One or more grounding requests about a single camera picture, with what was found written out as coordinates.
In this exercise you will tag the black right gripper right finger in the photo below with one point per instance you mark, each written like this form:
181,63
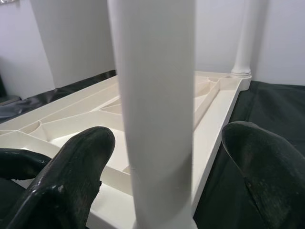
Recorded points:
271,181

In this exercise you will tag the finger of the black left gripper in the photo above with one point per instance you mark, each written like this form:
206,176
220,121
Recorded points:
21,164

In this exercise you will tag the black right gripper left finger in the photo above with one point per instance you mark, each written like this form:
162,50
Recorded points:
69,181

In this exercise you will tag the white plastic table top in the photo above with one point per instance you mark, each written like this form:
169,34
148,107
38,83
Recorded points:
71,119

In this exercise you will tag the white plastic table leg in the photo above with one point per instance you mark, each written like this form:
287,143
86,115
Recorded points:
157,95
245,47

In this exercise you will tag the black cloth table cover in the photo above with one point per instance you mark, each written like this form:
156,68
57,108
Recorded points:
262,107

